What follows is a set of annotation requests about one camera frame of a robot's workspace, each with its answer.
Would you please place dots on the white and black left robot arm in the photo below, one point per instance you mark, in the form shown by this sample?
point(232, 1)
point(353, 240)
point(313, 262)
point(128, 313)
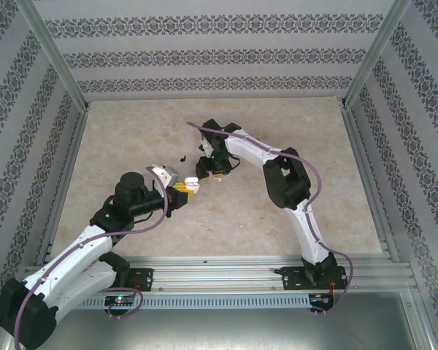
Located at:
point(69, 255)

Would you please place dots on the grey metal sheet panel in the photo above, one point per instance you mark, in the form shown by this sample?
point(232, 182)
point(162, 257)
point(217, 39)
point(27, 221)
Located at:
point(219, 328)

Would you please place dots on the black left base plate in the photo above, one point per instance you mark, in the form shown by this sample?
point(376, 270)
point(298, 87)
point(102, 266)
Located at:
point(146, 279)

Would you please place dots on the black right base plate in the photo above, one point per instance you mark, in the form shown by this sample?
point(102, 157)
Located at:
point(295, 279)

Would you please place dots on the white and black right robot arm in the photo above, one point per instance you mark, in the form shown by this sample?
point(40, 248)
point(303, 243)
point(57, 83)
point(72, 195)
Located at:
point(299, 218)

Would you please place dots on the left circuit board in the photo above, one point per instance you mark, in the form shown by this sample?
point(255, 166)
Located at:
point(120, 300)

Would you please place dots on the aluminium frame post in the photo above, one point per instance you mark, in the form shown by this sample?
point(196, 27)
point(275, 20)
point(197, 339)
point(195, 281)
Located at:
point(379, 47)
point(51, 47)

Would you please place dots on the aluminium side rail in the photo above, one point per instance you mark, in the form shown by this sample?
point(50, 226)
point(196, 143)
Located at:
point(67, 182)
point(368, 182)

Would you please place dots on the right circuit board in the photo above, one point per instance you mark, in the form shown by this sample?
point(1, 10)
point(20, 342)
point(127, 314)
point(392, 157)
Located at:
point(319, 299)

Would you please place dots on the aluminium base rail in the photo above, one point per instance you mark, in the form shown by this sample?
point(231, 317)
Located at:
point(219, 275)

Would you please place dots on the circuit board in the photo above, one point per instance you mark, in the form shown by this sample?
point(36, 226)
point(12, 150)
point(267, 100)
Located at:
point(120, 300)
point(319, 299)

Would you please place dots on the white earbud charging case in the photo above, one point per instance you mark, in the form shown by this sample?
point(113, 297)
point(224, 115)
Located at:
point(192, 184)

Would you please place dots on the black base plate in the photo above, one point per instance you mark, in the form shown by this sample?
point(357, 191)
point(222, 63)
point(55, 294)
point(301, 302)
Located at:
point(146, 279)
point(295, 279)

